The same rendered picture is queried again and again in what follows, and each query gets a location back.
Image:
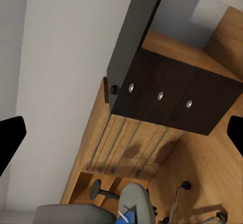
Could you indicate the desk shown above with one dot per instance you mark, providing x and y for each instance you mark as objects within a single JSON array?
[{"x": 130, "y": 40}]

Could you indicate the swivel chair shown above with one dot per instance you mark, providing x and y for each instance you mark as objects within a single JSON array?
[{"x": 133, "y": 198}]

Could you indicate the folder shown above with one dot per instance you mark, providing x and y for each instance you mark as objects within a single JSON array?
[{"x": 130, "y": 218}]

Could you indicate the cabinet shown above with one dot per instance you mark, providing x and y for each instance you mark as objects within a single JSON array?
[
  {"x": 119, "y": 146},
  {"x": 176, "y": 85}
]

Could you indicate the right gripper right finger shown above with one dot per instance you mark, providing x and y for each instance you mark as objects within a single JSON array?
[{"x": 235, "y": 132}]

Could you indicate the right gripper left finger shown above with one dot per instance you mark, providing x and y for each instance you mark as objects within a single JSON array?
[{"x": 12, "y": 133}]

